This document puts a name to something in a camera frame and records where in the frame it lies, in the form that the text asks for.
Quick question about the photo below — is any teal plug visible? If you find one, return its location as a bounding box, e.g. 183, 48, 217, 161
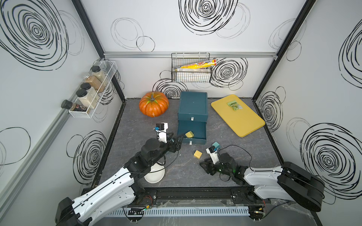
212, 142, 221, 150

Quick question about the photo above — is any grey slotted cable duct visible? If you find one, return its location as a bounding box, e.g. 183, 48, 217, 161
107, 206, 250, 217

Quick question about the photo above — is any black wire basket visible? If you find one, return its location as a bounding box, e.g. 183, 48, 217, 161
171, 52, 211, 83

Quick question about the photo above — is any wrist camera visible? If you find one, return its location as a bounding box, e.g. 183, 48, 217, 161
206, 146, 219, 165
154, 122, 168, 143

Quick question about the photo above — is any white spice jar middle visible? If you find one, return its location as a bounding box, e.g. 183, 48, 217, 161
80, 82, 100, 103

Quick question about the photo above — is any white spice jar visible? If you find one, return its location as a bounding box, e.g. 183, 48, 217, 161
76, 89, 97, 109
80, 82, 100, 103

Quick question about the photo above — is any orange pumpkin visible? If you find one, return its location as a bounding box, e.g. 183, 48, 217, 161
139, 92, 169, 117

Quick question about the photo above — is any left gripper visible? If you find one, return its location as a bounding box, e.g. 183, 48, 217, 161
148, 131, 183, 167

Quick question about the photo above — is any yellow cutting board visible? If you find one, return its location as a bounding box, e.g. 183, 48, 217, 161
211, 94, 265, 137

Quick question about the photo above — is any clear acrylic spice shelf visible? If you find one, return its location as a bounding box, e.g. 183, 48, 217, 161
69, 60, 117, 122

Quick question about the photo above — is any teal drawer cabinet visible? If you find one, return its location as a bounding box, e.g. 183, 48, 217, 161
177, 91, 208, 145

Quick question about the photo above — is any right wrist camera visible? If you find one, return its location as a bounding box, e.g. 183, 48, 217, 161
206, 146, 219, 165

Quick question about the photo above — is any spice jar far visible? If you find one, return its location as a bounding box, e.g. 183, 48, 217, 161
90, 66, 106, 83

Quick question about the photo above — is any dark spice jar lying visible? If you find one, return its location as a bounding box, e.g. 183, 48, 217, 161
61, 100, 87, 112

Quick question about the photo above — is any yellow plug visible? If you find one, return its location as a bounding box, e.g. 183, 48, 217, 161
185, 131, 195, 138
193, 150, 203, 159

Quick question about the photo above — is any brown spice jar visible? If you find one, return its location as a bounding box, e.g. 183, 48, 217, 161
84, 74, 105, 93

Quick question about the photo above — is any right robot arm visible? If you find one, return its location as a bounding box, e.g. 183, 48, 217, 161
199, 153, 325, 212

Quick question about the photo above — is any white spice jar near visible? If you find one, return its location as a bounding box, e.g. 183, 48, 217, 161
76, 89, 97, 109

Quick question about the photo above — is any yellow tube package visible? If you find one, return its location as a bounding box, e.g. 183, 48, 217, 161
177, 59, 217, 69

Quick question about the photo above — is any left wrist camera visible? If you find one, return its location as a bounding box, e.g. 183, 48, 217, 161
154, 122, 168, 143

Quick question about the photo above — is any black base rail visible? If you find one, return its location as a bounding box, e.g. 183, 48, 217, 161
131, 186, 277, 207

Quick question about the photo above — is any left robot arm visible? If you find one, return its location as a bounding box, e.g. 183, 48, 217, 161
55, 133, 183, 226

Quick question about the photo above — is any white bowl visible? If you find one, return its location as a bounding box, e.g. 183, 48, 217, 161
144, 164, 165, 184

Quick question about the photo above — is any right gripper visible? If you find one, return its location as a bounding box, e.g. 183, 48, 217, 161
198, 157, 233, 178

